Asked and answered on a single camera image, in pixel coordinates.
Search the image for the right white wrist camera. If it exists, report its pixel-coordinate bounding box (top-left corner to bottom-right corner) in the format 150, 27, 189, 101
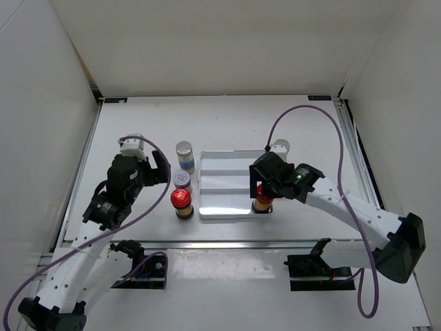
269, 144, 289, 162

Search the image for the purple cable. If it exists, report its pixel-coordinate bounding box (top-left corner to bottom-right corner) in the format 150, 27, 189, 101
1, 137, 172, 325
264, 104, 380, 319

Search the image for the red-lid sauce jar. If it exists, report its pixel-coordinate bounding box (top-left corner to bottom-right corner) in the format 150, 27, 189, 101
170, 188, 194, 220
252, 184, 274, 214

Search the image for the left silver-lid shaker bottle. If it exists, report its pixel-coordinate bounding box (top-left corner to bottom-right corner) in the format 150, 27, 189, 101
176, 141, 195, 174

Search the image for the left aluminium rail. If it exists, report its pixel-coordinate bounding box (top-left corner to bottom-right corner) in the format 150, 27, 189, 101
49, 101, 103, 253

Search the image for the left white-lid small jar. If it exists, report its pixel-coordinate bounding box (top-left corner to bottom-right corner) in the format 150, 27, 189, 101
172, 170, 192, 192

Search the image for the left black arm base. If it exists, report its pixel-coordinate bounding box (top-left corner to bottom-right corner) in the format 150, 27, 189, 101
110, 240, 169, 290

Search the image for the right silver-lid shaker bottle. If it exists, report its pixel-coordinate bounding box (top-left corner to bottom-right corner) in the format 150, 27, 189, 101
272, 139, 290, 150

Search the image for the white plastic organizer tray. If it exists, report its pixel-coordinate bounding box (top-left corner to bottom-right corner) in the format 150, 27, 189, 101
198, 150, 271, 223

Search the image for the left black table label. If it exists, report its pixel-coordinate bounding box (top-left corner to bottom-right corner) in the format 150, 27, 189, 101
103, 97, 127, 104

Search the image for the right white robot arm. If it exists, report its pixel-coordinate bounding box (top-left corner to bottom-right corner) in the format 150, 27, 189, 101
249, 152, 426, 283

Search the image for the silver-lid shaker bottle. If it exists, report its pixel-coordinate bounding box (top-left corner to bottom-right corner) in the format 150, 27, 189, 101
176, 141, 195, 174
272, 139, 290, 150

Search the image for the right aluminium rail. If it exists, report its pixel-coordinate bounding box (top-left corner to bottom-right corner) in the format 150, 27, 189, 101
332, 96, 384, 209

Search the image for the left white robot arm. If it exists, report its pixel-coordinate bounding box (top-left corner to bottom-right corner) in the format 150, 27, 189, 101
18, 148, 171, 330

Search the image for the aluminium rail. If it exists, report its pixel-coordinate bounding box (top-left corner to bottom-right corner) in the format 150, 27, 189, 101
49, 101, 103, 253
57, 239, 380, 251
332, 96, 384, 209

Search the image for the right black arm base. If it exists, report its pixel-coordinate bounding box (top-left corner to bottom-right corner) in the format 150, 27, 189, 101
283, 238, 356, 292

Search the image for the right black table label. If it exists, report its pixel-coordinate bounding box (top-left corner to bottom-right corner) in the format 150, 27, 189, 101
307, 95, 332, 101

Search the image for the black table label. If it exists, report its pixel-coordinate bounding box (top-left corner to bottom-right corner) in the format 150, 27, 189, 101
307, 95, 332, 101
103, 97, 127, 104

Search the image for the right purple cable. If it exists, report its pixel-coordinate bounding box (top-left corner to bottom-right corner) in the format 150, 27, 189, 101
264, 104, 380, 319

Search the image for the front aluminium rail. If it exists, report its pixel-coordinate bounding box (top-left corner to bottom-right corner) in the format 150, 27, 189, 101
57, 239, 380, 251

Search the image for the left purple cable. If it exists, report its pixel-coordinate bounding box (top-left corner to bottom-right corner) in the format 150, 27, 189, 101
1, 137, 172, 325

